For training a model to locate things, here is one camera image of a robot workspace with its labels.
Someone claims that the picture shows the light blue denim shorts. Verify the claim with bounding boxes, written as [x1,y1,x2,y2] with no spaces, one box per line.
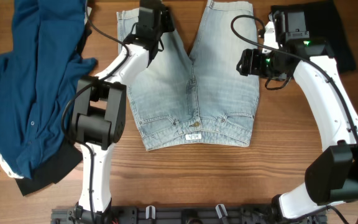
[127,1,260,150]

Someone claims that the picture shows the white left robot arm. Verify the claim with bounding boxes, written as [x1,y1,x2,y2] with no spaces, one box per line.
[61,1,175,223]

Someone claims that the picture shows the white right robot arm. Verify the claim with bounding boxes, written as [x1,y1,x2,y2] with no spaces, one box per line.
[236,10,358,223]

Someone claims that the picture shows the folded black shorts white stripes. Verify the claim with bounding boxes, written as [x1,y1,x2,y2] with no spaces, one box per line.
[271,1,357,73]

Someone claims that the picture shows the dark blue shirt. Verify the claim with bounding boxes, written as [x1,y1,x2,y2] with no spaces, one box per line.
[0,0,96,179]

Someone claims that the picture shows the black garment under pile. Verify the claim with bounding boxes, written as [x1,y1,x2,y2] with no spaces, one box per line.
[16,140,83,197]

